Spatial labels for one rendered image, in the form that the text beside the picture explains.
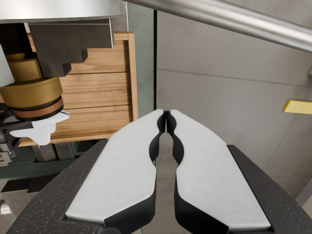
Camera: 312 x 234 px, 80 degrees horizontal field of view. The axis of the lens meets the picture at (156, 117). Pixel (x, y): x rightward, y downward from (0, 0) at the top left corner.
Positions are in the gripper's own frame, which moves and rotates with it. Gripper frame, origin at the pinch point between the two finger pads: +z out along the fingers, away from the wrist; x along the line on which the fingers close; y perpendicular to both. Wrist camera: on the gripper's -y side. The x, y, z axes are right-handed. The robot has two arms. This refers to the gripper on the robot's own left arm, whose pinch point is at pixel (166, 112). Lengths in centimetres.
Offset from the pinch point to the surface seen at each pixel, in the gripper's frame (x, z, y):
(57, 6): -9.2, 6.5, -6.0
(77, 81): -23.6, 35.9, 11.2
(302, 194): 202, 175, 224
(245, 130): 83, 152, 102
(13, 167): -48, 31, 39
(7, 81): -21.2, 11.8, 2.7
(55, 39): -15.2, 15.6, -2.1
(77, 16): -8.3, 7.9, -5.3
